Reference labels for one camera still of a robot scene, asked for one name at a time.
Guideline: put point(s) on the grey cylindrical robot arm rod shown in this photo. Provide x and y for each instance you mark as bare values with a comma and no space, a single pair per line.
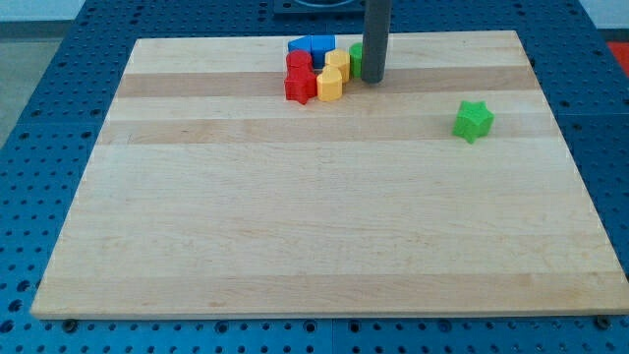
377,18

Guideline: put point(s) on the red star block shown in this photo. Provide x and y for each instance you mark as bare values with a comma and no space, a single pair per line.
300,85

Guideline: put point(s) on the green star block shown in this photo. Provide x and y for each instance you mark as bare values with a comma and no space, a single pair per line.
473,121

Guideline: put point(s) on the yellow heart block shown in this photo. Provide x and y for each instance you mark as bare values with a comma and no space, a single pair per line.
329,84

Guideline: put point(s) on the light wooden board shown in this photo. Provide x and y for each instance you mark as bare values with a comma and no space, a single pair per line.
209,195

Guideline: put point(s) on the red cylinder block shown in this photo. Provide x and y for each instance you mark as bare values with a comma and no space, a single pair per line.
299,60

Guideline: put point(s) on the yellow hexagon block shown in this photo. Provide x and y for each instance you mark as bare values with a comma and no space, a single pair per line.
341,60

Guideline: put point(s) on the blue pentagon block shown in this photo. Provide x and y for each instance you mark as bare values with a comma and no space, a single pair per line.
320,45

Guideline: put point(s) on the green cylinder block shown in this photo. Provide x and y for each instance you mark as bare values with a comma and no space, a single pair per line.
356,57

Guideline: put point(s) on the blue triangle block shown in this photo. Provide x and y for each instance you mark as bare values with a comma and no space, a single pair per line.
303,43

